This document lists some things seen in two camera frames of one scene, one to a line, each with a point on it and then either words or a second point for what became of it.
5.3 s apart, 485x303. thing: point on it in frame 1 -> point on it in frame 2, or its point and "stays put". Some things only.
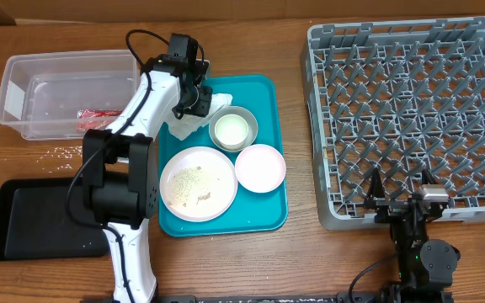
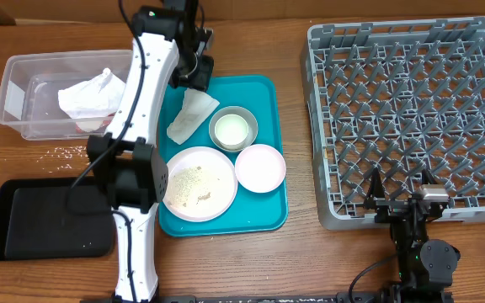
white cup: (231, 131) stays put
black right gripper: (386, 214) stays put
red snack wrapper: (96, 119) stays put
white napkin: (180, 128) -> (96, 97)
